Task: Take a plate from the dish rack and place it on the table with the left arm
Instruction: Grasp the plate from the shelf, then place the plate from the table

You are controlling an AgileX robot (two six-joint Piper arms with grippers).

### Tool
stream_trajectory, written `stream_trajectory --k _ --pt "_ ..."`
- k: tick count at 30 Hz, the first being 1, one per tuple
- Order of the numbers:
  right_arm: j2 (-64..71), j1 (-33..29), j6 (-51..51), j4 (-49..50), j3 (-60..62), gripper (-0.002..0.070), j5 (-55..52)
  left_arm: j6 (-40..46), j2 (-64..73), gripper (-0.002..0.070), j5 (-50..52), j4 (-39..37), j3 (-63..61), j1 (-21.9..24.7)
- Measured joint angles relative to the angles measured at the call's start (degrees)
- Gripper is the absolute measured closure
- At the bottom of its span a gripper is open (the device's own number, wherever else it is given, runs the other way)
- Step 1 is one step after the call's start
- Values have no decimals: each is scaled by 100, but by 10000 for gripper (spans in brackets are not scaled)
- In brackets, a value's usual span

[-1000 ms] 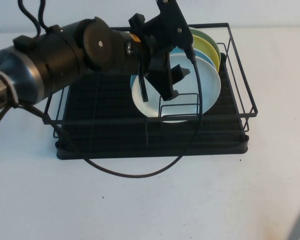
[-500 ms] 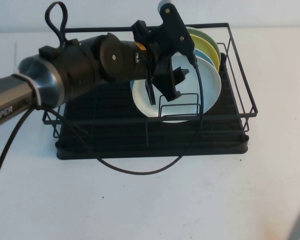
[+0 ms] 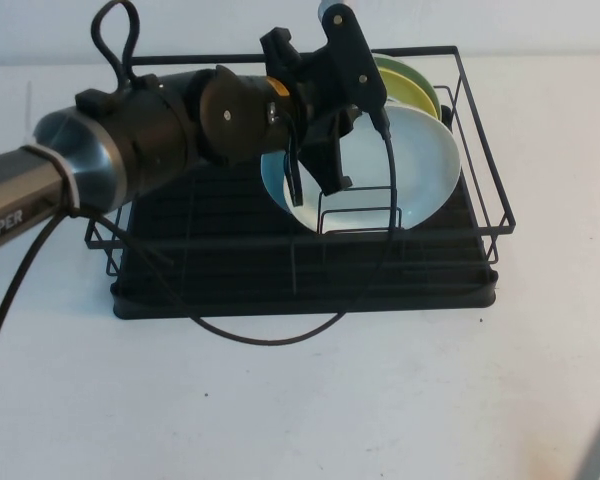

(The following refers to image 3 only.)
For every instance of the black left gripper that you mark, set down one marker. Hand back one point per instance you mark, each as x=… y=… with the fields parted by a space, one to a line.
x=317 y=100

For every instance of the white round plate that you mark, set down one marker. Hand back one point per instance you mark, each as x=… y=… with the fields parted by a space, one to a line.
x=405 y=160

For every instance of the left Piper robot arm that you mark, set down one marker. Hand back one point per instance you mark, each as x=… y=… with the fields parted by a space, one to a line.
x=130 y=130

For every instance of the light blue round plate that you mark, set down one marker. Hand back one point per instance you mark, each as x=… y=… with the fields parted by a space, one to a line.
x=272 y=175

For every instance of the yellow round plate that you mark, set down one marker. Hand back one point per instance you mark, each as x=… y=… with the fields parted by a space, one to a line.
x=405 y=85

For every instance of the green round plate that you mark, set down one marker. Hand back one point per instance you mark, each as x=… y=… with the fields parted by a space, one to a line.
x=405 y=65

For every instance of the black plastic drip tray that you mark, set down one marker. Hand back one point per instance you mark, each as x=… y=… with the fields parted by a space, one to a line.
x=230 y=260

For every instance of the white zip tie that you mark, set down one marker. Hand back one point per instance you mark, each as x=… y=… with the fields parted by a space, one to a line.
x=69 y=175

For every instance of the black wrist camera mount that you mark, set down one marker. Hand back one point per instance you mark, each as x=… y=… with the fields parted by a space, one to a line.
x=350 y=50

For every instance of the black wrist camera block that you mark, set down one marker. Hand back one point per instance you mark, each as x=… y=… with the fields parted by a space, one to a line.
x=280 y=50

